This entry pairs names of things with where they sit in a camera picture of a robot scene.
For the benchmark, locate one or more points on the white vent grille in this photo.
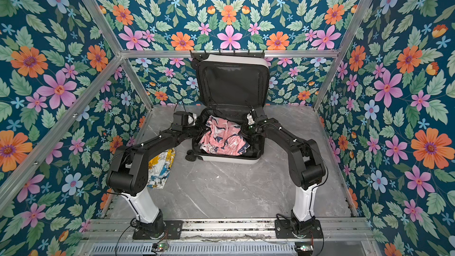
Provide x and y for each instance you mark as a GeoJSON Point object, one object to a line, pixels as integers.
{"type": "Point", "coordinates": [194, 249]}

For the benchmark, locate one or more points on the black hook rack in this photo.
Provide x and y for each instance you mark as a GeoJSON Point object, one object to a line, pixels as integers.
{"type": "Point", "coordinates": [204, 54]}

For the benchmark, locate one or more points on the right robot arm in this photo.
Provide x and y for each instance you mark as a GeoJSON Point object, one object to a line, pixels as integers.
{"type": "Point", "coordinates": [306, 168]}

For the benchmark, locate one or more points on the pink patterned garment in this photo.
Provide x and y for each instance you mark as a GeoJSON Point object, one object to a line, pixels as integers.
{"type": "Point", "coordinates": [223, 137]}

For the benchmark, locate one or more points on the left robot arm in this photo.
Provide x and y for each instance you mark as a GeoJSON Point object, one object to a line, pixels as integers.
{"type": "Point", "coordinates": [128, 175]}

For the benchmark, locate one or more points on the white yellow blue patterned garment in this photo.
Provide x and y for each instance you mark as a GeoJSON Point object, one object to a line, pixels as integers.
{"type": "Point", "coordinates": [159, 169]}

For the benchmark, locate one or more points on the white hard-shell suitcase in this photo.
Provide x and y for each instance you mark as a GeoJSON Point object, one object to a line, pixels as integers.
{"type": "Point", "coordinates": [230, 87]}

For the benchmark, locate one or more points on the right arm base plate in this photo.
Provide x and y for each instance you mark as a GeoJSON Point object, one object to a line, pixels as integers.
{"type": "Point", "coordinates": [293, 229]}

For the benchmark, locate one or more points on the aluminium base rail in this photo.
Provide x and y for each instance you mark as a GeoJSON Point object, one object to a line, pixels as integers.
{"type": "Point", "coordinates": [265, 229]}

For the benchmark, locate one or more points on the aluminium frame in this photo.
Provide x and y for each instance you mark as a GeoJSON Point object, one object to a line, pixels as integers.
{"type": "Point", "coordinates": [14, 183]}

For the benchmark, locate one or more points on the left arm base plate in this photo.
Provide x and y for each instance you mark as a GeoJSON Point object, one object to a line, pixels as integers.
{"type": "Point", "coordinates": [160, 229]}

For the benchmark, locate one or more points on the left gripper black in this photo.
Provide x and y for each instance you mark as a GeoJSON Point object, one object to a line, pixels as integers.
{"type": "Point", "coordinates": [194, 121]}

